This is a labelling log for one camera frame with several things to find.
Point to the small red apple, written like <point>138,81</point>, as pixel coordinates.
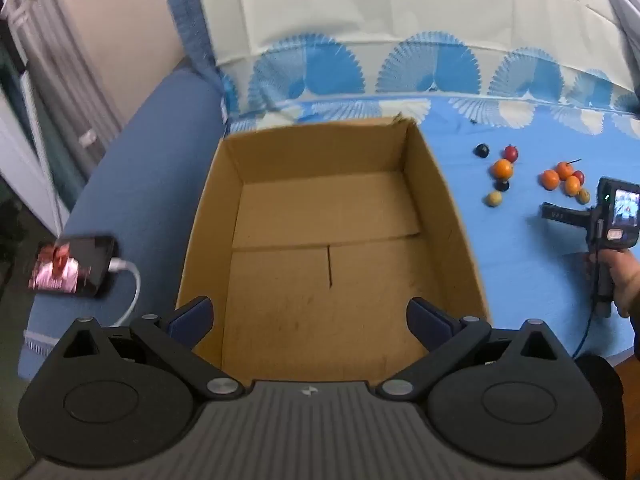
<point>579,176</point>
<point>510,153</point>

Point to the small orange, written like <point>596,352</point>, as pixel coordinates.
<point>564,170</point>
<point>550,180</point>
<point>572,187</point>

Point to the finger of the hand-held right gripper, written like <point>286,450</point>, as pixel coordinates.
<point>565,213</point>

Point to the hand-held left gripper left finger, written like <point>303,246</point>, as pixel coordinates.
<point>192,319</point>

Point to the blue white printed bedsheet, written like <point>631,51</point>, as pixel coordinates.
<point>400,10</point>

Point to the person's right hand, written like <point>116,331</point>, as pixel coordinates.
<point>625,280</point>

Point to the dark purple plum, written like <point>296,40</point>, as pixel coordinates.
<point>502,185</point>
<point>482,150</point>

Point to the white curtain clip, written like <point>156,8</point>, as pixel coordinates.
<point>87,138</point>

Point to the large orange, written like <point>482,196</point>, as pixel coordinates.
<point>502,168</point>

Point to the cardboard box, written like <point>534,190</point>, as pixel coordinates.
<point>310,220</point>

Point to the grey curtain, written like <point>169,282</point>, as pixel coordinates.
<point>75,70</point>

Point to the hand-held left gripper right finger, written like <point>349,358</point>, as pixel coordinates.
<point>425,321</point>

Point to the blue sofa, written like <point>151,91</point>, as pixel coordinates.
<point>140,170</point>

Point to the grey-blue cloth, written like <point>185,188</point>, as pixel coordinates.
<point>625,5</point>

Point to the black smartphone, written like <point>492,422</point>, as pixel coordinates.
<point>70,265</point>

